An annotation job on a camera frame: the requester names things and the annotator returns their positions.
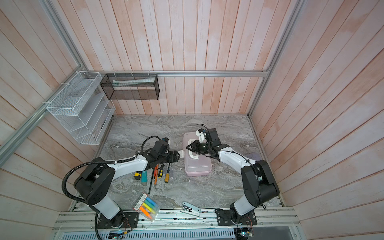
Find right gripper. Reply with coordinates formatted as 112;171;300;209
187;140;212;155

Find pink plastic tool box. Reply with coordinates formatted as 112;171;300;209
183;133;212;177

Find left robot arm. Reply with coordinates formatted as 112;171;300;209
74;138;181;221

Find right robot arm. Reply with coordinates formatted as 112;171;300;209
186;129;280;219

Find highlighter pen pack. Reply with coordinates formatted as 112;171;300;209
133;193;160;222

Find black yellow screwdriver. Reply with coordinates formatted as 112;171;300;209
158;166;164;179

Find teal utility knife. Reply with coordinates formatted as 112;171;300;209
141;171;148;186

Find black yellow utility knife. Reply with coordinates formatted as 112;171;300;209
134;171;142;181

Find white stapler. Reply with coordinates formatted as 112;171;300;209
181;202;201;217

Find grey purple cloth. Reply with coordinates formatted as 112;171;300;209
245;153;262;161

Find black mesh basket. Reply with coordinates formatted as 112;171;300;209
100;73;160;101

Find orange handled screwdriver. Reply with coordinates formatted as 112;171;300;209
165;163;171;183

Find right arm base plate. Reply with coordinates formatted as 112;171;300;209
215;209;258;226

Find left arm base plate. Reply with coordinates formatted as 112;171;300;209
95;211;139;229

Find black corrugated cable conduit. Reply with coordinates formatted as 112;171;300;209
61;135;163;205

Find white wire mesh shelf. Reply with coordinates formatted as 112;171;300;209
47;72;116;145

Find aluminium mounting rail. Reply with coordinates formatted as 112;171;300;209
52;206;301;233

